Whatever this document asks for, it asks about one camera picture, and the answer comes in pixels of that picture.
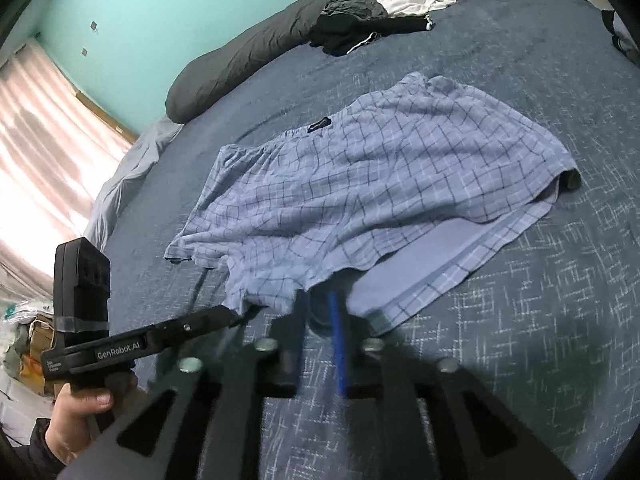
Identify dark grey garment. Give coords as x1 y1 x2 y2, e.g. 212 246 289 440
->
320 0 388 23

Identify person's left hand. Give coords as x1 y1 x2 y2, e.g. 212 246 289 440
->
47 375 139 441

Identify wooden window trim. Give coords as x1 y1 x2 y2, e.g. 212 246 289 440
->
72 90 141 144

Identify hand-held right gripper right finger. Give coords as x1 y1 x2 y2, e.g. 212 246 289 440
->
327 292 576 480

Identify blue plaid shorts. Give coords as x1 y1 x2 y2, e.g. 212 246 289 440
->
164 71 582 338

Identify cardboard box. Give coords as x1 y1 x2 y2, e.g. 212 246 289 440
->
20 312 59 397

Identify clear plastic bag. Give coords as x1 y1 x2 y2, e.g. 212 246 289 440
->
0 299 56 328

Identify pink curtain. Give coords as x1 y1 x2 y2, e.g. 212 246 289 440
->
0 37 138 306

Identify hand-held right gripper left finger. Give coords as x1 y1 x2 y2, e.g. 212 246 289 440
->
65 290 308 480

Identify black garment with white trim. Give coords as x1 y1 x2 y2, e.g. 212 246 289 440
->
309 10 435 57

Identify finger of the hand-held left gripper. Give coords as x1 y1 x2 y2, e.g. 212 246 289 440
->
150 304 245 350

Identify stack of folded grey clothes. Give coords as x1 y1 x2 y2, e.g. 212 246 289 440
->
612 20 640 67

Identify light grey blanket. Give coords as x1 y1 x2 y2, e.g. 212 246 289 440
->
89 115 183 253

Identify bed with blue patterned sheet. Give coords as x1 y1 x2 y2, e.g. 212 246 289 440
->
95 0 640 480

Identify person's left forearm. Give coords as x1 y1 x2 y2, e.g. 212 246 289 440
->
0 417 76 480

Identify dark grey long pillow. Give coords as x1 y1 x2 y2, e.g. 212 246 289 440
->
165 0 541 123

